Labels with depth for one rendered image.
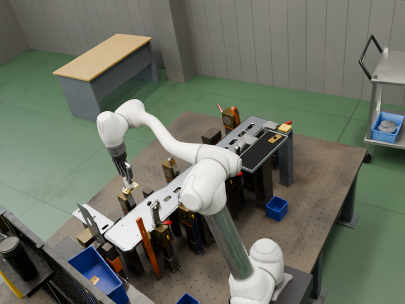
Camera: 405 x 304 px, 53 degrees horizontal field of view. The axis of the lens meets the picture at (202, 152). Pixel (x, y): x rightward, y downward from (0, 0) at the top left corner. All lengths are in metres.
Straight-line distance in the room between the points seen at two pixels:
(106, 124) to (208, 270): 1.04
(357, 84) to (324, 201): 2.48
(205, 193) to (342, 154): 1.75
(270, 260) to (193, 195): 0.62
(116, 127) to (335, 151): 1.75
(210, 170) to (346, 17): 3.38
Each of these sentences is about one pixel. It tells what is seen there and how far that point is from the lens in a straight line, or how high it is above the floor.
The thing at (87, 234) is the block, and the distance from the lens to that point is 2.28.
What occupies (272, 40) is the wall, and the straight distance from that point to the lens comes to 5.07.
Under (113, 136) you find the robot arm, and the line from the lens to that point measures 1.89.
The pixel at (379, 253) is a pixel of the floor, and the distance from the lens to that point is 3.38.
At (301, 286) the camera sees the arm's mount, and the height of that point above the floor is 0.82.
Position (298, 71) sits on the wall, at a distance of 5.11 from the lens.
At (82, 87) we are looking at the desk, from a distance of 5.11.
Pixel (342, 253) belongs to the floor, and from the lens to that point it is 3.33.
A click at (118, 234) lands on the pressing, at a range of 2.29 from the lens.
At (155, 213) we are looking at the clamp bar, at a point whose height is 1.16.
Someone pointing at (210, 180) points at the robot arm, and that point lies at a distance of 1.50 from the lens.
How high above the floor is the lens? 2.62
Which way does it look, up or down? 37 degrees down
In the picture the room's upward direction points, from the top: 11 degrees counter-clockwise
